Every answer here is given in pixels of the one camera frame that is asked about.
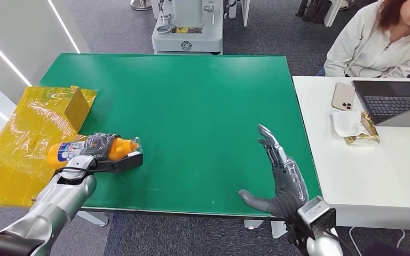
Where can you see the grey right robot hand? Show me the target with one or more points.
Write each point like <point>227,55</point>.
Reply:
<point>288,190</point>

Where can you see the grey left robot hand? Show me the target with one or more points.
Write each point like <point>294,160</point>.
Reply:
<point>99,145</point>

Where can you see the orange detergent bottle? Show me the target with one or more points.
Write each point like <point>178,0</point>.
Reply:
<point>61,152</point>

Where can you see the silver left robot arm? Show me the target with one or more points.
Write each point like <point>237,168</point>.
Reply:
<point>60,198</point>

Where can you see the white table foot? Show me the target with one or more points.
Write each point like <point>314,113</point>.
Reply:
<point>95,218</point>
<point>278,229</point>
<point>252,224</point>

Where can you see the yellow taped cardboard box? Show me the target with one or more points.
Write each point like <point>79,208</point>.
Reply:
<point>24,123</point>

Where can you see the white desk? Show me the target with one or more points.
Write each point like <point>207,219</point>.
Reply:
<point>367,176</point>

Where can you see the white paper napkin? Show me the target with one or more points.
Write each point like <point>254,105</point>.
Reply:
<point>346,123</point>

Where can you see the gold foil wrapper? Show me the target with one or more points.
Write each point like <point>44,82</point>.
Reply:
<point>369,130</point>

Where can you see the beige smartphone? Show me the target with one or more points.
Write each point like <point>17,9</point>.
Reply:
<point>343,96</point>

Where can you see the dark grey laptop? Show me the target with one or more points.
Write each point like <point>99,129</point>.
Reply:
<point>392,100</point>

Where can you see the grey white machine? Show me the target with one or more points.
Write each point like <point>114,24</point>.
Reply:
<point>191,39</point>

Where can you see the chrome stand base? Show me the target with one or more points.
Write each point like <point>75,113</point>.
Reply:
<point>141,4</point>

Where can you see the person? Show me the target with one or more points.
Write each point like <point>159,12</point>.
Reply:
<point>367,49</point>

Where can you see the white desk leg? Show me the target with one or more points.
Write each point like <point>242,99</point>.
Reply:
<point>334,14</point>

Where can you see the white panel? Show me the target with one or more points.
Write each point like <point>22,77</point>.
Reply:
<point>244,10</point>

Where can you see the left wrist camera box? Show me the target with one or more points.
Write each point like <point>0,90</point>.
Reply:
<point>127,162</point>

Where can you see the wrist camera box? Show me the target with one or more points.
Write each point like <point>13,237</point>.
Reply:
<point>127,162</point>
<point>314,212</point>

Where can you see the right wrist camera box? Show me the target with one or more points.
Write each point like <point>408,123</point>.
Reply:
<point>314,212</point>

